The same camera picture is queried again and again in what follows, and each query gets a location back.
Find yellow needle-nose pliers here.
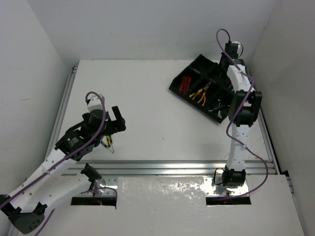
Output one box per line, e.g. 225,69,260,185
189,81,212,106

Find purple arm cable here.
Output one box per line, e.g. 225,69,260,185
0,91,118,236
213,29,269,199

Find small yellow utility knife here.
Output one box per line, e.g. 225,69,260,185
105,136,111,147

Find black green precision screwdriver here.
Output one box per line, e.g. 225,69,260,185
101,141,110,148

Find white front cover board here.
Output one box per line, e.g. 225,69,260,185
41,175,304,236

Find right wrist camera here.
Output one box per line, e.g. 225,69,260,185
231,41,244,57

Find red black folding saw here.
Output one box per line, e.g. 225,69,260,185
179,76,192,94

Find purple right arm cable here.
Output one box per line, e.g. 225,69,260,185
213,29,269,199

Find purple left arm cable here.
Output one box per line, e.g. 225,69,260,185
0,91,118,236

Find large silver open-end wrench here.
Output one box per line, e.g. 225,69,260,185
208,104,230,112

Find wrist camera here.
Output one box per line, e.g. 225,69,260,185
87,95,103,112
231,41,244,57

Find black compartment tray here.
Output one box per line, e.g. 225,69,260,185
169,54,234,123

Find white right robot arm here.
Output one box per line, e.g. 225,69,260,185
219,41,262,188

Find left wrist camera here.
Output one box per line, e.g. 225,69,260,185
87,95,103,112

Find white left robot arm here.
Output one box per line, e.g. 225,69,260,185
0,106,126,235

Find aluminium rail frame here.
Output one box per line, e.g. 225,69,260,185
7,62,296,236

